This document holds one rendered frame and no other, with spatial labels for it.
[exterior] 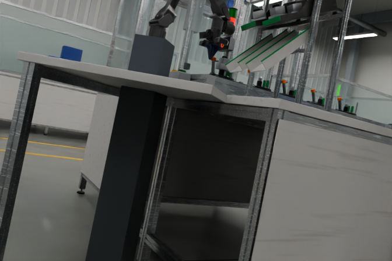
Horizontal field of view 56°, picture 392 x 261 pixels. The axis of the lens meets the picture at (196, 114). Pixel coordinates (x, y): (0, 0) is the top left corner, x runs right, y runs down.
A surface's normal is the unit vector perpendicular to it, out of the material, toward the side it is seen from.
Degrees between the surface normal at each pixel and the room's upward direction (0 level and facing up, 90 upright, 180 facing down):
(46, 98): 90
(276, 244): 90
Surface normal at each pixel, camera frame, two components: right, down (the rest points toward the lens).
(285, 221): 0.50, 0.08
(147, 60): -0.25, -0.07
